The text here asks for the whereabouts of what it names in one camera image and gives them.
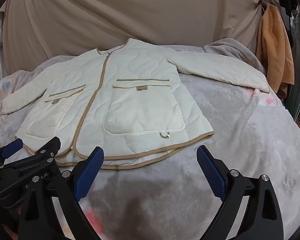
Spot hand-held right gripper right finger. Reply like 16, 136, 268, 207
196, 145, 284, 240

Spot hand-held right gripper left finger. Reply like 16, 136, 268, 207
17, 146, 105, 240

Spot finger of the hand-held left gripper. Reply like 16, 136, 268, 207
0, 138, 24, 160
27, 137, 62, 166

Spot cream quilted jacket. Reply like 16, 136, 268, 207
0, 38, 270, 170

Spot dark hanging clothes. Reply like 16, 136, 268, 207
277, 0, 300, 123

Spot grey floral blanket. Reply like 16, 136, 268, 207
0, 44, 300, 240

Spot grey fleece blanket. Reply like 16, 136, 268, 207
203, 38, 267, 75

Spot orange hanging garment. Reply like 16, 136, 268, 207
255, 3, 295, 96

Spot beige curtain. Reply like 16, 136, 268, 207
1, 0, 265, 68

